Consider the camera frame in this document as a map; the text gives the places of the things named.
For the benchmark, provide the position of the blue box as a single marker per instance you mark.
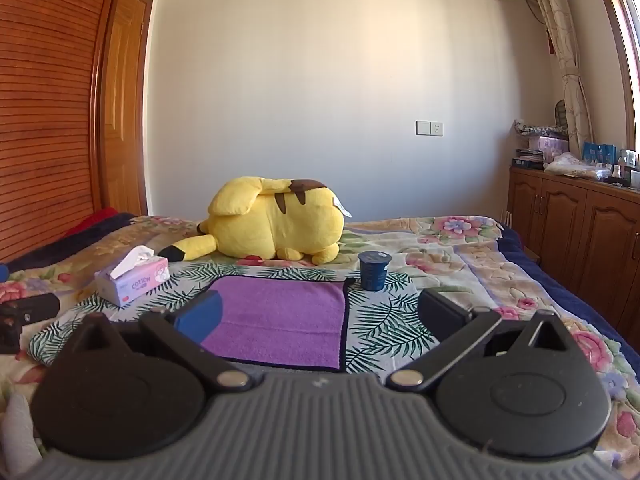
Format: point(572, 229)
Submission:
point(599, 155)

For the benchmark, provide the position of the wooden window frame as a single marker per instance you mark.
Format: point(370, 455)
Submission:
point(617, 35)

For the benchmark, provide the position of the tissue box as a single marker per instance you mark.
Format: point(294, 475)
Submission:
point(142, 282)

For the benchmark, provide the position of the wooden louvered wardrobe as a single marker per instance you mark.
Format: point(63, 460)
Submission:
point(45, 110)

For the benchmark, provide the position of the small bottles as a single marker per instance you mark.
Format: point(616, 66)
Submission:
point(627, 167)

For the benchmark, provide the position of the wooden door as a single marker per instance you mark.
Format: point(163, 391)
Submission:
point(125, 110)

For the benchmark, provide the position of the red cloth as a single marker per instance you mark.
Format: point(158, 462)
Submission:
point(92, 220)

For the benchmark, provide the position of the floral bed sheet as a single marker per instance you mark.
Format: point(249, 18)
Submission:
point(475, 255)

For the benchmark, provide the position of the white wall switch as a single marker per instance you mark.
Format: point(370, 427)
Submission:
point(423, 128)

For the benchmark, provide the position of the purple towel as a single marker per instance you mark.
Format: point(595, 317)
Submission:
point(280, 315)

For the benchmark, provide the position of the patterned curtain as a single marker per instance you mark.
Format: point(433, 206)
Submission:
point(562, 35)

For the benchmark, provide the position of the leaf print towel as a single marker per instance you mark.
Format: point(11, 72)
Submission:
point(380, 320)

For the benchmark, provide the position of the dark blue cup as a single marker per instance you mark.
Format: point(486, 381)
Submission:
point(374, 272)

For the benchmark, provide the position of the dark blue blanket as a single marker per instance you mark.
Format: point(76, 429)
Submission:
point(565, 290)

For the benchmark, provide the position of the white folded cloth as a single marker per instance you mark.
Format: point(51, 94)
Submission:
point(575, 166)

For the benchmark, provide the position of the white wall socket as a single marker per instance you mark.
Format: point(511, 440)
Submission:
point(437, 129)

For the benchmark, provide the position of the yellow plush toy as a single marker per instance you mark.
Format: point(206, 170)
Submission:
point(270, 220)

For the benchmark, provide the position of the stack of boxes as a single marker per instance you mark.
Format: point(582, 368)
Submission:
point(542, 147)

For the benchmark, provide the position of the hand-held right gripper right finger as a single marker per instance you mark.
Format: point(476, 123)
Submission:
point(440, 312)

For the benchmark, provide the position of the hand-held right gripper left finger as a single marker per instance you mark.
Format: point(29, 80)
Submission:
point(200, 316)

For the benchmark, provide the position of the wooden cabinet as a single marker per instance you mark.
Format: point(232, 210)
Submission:
point(575, 230)

